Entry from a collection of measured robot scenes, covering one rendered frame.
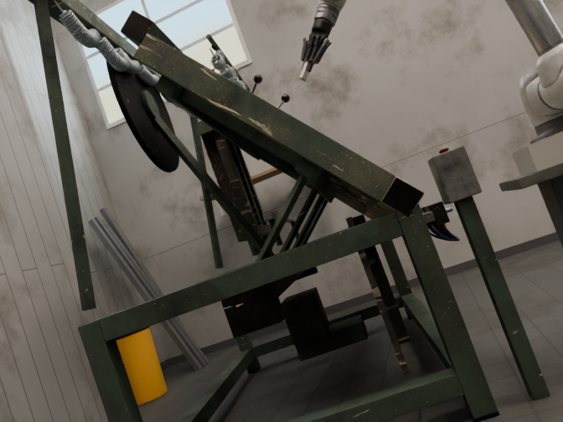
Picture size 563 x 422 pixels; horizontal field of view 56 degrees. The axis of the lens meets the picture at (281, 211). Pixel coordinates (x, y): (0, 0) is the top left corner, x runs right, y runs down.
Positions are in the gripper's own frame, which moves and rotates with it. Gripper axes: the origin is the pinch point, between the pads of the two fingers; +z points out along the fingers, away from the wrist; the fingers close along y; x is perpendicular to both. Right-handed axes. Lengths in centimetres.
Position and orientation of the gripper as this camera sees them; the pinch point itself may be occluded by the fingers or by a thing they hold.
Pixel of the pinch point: (305, 71)
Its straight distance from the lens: 216.6
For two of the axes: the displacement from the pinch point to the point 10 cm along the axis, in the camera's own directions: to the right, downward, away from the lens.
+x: 5.8, 2.5, 7.8
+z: -3.5, 9.4, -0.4
